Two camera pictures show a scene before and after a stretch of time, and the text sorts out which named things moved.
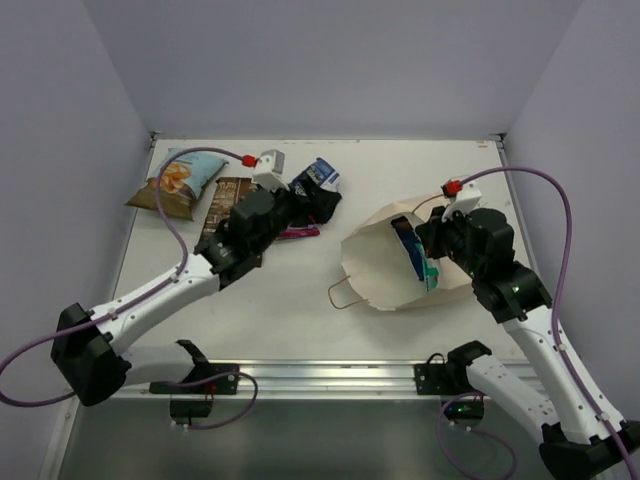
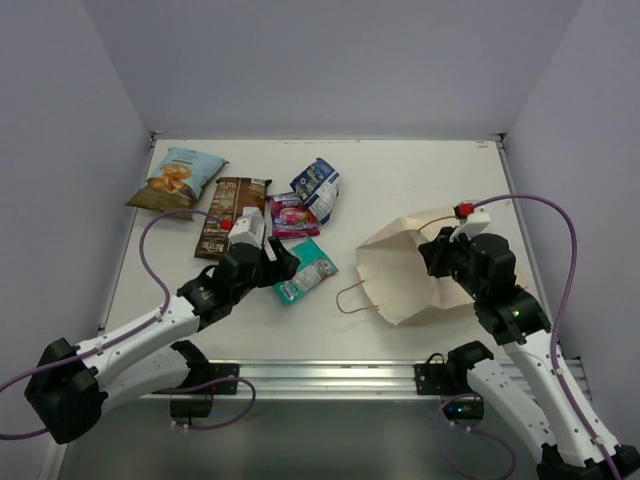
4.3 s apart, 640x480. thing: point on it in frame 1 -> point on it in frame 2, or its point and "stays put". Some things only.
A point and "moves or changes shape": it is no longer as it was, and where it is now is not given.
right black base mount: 451,380 stays put
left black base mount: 196,401 stays put
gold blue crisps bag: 182,181 stays put
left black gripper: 292,201 -> 273,263
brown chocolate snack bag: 225,194 stays put
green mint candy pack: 431,276 -> 315,265
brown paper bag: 378,271 moves or changes shape
